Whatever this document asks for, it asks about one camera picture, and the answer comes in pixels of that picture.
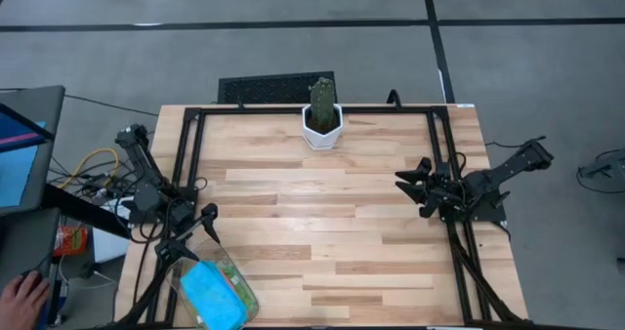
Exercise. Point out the blue microfiber towel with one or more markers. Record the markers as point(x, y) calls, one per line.
point(212, 296)

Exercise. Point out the black vent grille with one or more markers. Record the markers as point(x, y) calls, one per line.
point(263, 88)

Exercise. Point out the clear plastic bin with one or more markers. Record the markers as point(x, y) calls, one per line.
point(215, 252)

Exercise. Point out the white hexagonal plant pot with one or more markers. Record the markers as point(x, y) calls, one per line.
point(320, 138)

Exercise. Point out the green cactus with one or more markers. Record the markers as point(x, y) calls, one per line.
point(322, 103)

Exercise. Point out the white box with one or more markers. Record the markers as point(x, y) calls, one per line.
point(110, 246)

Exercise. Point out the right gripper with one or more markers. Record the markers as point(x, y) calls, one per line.
point(446, 188)

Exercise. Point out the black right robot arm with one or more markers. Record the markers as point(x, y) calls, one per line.
point(512, 166)

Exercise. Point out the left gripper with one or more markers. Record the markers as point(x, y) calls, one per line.
point(180, 213)

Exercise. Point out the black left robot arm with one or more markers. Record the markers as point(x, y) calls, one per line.
point(141, 174)

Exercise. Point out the person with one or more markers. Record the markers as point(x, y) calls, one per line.
point(19, 303)

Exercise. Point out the bright green microfiber towel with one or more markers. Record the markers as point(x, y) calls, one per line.
point(246, 291)

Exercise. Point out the black aluminium rig frame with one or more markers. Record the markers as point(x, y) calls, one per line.
point(312, 109)

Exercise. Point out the computer monitor blue screen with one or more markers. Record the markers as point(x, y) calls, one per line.
point(19, 149)

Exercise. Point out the black desk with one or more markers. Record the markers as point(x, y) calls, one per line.
point(29, 237)

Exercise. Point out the orange packet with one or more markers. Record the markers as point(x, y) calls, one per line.
point(72, 241)

